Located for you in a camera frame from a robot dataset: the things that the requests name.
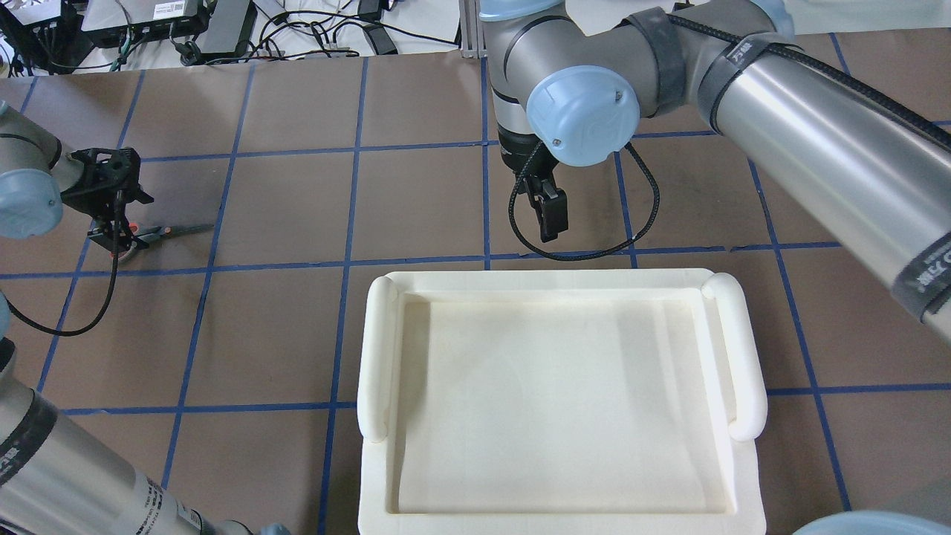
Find black power adapter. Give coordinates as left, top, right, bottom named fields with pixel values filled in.
left=197, top=1, right=257, bottom=61

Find grey orange scissors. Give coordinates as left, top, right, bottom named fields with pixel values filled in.
left=112, top=223, right=216, bottom=264

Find aluminium frame post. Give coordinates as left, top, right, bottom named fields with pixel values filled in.
left=458, top=0, right=488, bottom=59

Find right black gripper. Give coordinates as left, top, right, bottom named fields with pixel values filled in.
left=497, top=125, right=568, bottom=243

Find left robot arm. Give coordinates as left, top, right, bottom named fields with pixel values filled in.
left=2, top=103, right=255, bottom=534

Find cream plastic tray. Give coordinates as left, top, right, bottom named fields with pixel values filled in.
left=357, top=268, right=767, bottom=534

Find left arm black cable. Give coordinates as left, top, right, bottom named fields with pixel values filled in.
left=0, top=186, right=127, bottom=338

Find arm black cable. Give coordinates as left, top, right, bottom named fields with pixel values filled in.
left=0, top=186, right=127, bottom=338
left=508, top=141, right=662, bottom=261

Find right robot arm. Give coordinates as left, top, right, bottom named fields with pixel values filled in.
left=479, top=1, right=949, bottom=525

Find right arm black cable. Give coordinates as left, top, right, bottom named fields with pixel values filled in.
left=508, top=141, right=662, bottom=261

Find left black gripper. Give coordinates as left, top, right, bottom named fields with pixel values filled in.
left=61, top=148, right=155, bottom=258

